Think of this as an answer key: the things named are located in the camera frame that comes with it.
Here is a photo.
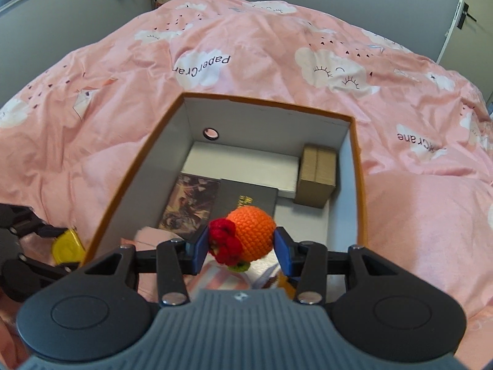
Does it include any long white box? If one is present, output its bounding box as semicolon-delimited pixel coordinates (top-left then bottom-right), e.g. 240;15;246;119
181;141;301;197

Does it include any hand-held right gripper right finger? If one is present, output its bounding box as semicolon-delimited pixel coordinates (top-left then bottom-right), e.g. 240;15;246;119
273;227;415;306

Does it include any yellow round plastic item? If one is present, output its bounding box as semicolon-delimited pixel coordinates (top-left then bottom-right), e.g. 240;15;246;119
52;228;86;266

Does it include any orange crochet ball red flower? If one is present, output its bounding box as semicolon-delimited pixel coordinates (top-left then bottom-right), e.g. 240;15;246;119
208;205;278;273

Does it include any dark grey box gold logo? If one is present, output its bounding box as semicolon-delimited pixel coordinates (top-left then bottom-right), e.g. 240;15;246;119
210;178;279;236

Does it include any pink printed blanket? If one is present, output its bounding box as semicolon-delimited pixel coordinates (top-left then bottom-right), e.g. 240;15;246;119
0;0;493;370

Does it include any dark printed card pack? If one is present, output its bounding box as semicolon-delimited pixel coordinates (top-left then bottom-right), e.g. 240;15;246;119
158;173;221;240

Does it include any door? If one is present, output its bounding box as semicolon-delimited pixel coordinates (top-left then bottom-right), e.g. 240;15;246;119
437;0;493;93

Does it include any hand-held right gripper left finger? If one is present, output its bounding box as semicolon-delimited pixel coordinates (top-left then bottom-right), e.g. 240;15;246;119
79;226;211;306

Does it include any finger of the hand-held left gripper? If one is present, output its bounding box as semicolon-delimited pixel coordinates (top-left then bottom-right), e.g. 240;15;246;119
0;203;71;240
0;255;80;303

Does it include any orange cardboard box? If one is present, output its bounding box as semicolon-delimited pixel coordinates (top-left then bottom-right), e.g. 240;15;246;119
83;92;366;297

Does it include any small brown cardboard box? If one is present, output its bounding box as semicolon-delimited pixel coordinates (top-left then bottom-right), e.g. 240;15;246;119
293;143;339;209

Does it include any pink striped fabric item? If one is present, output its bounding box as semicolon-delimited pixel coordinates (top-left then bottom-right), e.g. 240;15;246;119
187;260;255;300

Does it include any pink soft item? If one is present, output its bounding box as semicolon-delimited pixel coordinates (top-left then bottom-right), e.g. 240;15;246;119
135;227;195;246

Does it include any black door handle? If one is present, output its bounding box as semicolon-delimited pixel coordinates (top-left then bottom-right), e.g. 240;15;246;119
456;3;478;29

